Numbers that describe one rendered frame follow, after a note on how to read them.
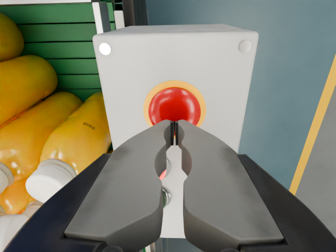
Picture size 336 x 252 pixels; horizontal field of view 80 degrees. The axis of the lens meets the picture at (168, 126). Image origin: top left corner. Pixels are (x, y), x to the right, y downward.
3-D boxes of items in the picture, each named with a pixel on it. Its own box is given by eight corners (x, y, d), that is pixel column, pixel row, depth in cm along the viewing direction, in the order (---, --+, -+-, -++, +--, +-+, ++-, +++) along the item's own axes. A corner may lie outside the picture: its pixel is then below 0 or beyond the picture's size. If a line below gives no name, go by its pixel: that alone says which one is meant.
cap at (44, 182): (65, 198, 22) (57, 213, 20) (29, 183, 21) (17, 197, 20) (77, 176, 20) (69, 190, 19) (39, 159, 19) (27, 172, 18)
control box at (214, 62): (225, 23, 20) (263, 31, 11) (209, 174, 30) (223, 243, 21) (126, 25, 21) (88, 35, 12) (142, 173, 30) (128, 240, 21)
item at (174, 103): (200, 83, 14) (202, 89, 13) (198, 129, 15) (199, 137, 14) (148, 84, 14) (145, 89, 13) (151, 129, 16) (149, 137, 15)
